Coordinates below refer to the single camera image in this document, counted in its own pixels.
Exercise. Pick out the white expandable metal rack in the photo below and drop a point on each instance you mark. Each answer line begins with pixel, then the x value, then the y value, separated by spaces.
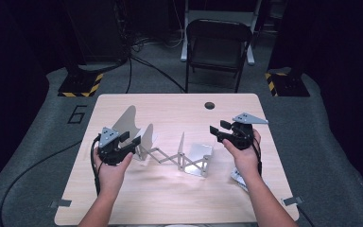
pixel 127 121

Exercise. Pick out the grey tape piece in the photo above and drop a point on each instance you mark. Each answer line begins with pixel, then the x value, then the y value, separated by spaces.
pixel 61 203
pixel 292 200

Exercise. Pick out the black stand base striped edge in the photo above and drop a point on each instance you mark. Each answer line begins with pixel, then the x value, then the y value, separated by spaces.
pixel 78 85
pixel 291 85

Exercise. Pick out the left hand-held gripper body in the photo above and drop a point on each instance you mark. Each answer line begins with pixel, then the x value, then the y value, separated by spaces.
pixel 113 154

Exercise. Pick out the white black patterned cloth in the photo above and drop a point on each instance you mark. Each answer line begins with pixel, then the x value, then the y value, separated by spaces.
pixel 239 176

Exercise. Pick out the person's left hand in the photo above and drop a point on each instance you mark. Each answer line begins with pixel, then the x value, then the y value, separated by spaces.
pixel 110 178

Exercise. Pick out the black folding chair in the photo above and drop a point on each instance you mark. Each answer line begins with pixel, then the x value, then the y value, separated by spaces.
pixel 217 50
pixel 220 14

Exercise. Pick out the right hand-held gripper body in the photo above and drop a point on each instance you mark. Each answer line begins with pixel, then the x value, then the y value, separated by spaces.
pixel 241 135

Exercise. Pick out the person's right hand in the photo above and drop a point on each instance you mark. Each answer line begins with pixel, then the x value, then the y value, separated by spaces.
pixel 247 162

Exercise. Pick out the black equipment cabinet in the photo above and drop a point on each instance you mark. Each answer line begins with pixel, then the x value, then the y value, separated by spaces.
pixel 100 28

